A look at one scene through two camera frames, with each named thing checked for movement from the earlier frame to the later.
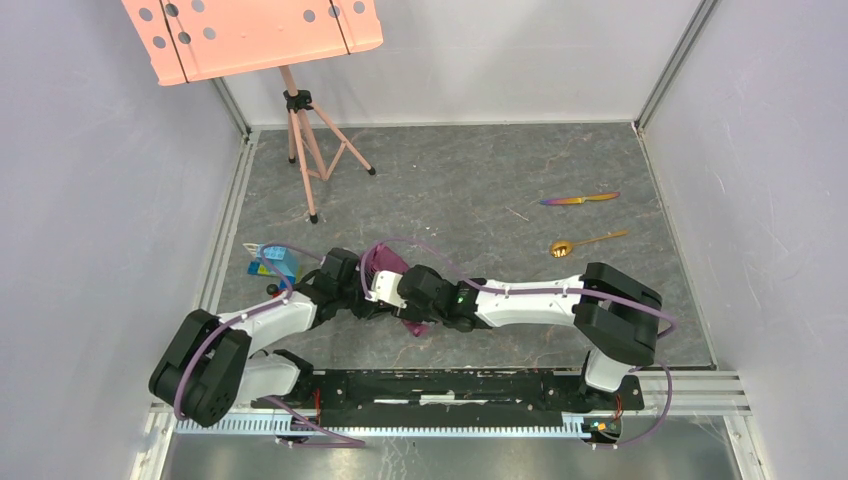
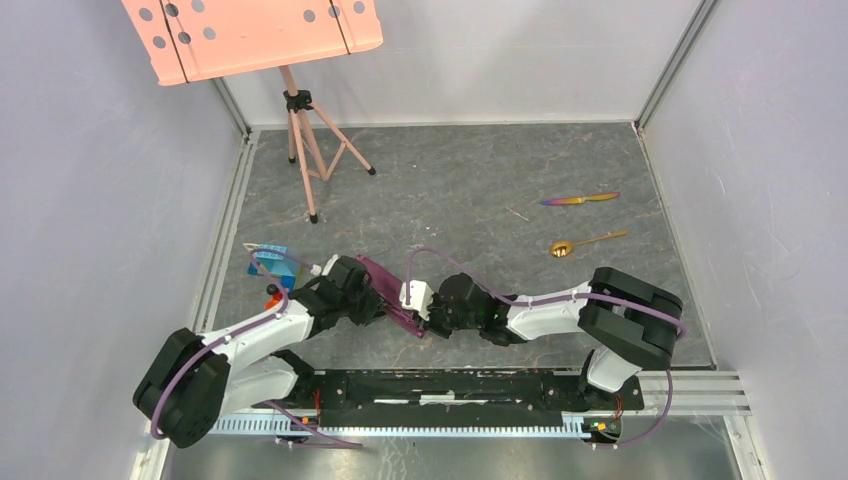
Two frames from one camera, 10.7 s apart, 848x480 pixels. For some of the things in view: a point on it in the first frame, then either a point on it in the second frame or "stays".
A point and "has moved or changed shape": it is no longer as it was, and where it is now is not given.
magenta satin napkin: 381,258 has moved or changed shape
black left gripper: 368,310 stays
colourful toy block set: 284,259 stays
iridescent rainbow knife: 578,199 stays
